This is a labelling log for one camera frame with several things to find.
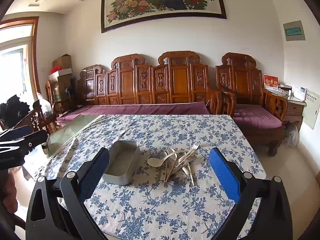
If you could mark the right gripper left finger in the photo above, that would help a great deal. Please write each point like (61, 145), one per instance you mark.
(56, 208)

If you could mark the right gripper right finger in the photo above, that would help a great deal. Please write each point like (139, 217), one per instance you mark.
(273, 219)

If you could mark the steel fork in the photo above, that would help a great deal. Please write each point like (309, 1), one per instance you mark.
(190, 173)

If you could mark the grey metal utensil tray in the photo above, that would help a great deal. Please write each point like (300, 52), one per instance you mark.
(124, 157)

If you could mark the white plastic fork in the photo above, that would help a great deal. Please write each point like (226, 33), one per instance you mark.
(185, 156)

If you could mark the light wooden chopstick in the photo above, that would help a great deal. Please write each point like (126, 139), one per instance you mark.
(169, 169)

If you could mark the white plastic spoon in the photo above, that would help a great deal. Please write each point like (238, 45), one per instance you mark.
(157, 162)
(180, 152)

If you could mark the wooden chair at left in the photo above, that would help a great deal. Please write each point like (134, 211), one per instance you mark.
(36, 120)

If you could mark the stacked cardboard boxes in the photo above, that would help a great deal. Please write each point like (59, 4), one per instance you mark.
(60, 77)

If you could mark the purple armchair cushion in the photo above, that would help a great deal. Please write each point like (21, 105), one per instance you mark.
(255, 116)

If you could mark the carved wooden armchair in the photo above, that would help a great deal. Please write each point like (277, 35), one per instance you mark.
(239, 77)

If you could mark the blue floral tablecloth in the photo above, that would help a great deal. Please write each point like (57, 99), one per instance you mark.
(148, 208)

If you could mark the wooden side table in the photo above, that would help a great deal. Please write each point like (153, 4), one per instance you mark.
(295, 109)

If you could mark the purple sofa cushion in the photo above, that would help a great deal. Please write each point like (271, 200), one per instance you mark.
(194, 108)

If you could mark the white tissue box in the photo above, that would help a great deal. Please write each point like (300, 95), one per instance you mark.
(299, 93)

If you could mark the red box on table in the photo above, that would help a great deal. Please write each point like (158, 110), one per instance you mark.
(271, 82)

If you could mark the carved wooden long sofa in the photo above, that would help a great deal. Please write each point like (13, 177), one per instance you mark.
(179, 77)

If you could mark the framed peony peacock painting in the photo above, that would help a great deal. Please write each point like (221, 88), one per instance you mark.
(119, 13)

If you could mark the white wall distribution box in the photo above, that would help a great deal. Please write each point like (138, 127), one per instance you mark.
(311, 109)

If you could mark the grey wall electrical panel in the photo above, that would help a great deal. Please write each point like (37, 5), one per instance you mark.
(294, 31)

